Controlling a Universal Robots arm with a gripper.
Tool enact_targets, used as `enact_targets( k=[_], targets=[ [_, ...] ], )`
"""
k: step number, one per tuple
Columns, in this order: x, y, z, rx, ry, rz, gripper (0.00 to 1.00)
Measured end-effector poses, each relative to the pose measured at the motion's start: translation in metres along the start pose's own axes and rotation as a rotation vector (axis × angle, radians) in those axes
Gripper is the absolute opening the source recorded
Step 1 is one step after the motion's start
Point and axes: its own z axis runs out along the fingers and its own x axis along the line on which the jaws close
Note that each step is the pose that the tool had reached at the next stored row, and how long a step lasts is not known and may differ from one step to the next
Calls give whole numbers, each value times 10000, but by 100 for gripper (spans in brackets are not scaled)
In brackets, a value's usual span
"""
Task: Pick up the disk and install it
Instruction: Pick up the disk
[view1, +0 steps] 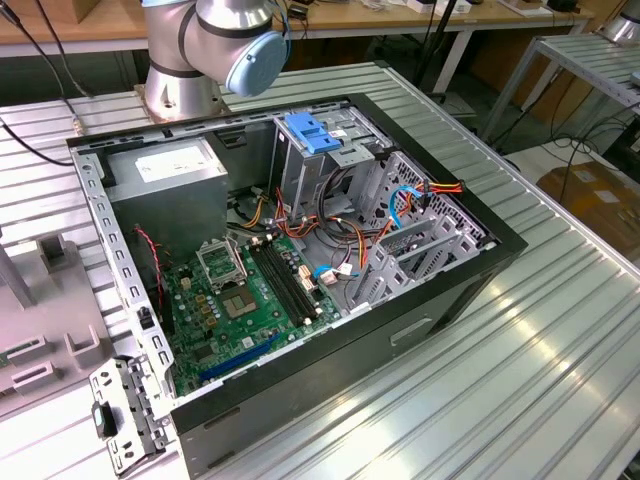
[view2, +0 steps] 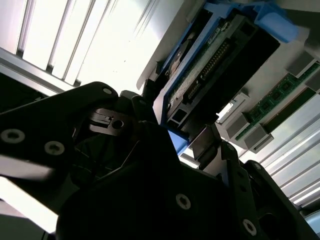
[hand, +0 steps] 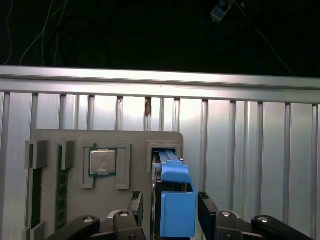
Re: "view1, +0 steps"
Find red orange yellow power wire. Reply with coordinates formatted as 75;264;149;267
417;179;466;211

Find grey metal disk bay cage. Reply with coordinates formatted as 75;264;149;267
349;149;501;314

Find black RAM slot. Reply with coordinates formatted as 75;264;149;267
256;240;314;324
268;236;324;317
262;238;318;320
251;242;310;327

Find grey metal optical drive cage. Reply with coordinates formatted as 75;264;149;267
272;102;394;226

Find metal socket cover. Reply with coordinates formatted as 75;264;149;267
194;234;250;295

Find CPU socket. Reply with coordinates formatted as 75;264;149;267
217;282;261;321

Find blue plastic drive latch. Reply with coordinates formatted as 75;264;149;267
282;112;342;156

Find green motherboard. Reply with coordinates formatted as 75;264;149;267
162;234;344;399

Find black open PC case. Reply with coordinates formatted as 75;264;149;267
66;92;530;479

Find blue expansion slot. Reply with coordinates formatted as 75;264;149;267
198;333;282;385

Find grey power supply unit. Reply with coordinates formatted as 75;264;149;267
102;137;231;261

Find black tripod stand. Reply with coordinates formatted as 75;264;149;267
414;0;459;101

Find long wooden desk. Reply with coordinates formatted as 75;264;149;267
0;0;596;96

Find white small boxes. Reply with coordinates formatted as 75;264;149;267
407;0;474;16

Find large brown cardboard box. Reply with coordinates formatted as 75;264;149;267
535;158;640;274

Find grey parts rack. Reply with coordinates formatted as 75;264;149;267
0;234;119;419

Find metal slat side table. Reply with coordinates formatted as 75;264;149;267
482;33;640;146

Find small brown cardboard box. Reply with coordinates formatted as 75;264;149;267
74;0;104;25

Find short blue data wire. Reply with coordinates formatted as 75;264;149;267
312;262;361;289

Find orange red wire bundle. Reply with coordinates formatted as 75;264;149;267
273;187;396;279

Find yellow orange wire bundle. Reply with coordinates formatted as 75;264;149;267
243;187;276;230

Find long blue data wire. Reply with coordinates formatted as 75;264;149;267
387;183;419;234

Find red fan wire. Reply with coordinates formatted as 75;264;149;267
133;225;166;321

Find grey metal expansion bracket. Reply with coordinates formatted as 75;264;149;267
88;355;177;476

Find thin cable with plug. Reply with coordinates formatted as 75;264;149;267
62;97;85;136

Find black cable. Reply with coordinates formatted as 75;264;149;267
0;122;75;168

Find black bracket latch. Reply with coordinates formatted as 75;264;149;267
91;402;120;440

